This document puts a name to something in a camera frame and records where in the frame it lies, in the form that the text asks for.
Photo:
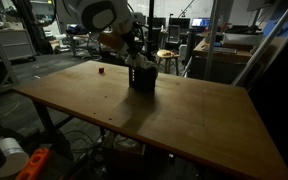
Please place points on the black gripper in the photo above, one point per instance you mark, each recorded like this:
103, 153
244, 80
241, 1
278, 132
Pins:
133, 41

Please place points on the black perforated box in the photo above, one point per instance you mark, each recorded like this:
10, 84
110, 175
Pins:
145, 80

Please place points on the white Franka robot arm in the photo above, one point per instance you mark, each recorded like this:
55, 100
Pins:
100, 15

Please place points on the cardboard box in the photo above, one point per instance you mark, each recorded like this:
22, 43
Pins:
124, 150

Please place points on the white box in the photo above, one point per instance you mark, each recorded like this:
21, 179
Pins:
242, 39

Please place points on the black vertical pole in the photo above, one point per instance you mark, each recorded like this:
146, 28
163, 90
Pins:
151, 26

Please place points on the round wooden stool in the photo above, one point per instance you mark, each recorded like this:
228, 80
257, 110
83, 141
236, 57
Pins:
168, 55

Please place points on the mesh back office chair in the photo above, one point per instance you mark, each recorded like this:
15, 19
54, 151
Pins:
174, 33

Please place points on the small red block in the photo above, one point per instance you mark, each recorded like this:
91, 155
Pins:
101, 70

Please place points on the blue bag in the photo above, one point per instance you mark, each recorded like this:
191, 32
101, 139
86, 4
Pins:
75, 30

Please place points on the lit blue computer monitor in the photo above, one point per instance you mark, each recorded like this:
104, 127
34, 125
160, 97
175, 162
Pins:
200, 22

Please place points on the silver aluminium pole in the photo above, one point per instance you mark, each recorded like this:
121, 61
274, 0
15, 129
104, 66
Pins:
267, 40
212, 36

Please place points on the computer keyboard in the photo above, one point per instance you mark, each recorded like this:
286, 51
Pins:
220, 50

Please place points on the wooden top workbench cabinet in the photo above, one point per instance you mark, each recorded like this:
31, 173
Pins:
230, 63

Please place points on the black table leg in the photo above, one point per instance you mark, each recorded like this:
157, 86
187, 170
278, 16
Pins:
45, 120

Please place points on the grey drawer cabinet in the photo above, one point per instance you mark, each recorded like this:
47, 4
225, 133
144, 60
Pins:
15, 45

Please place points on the orange plastic tool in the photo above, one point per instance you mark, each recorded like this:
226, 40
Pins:
34, 165

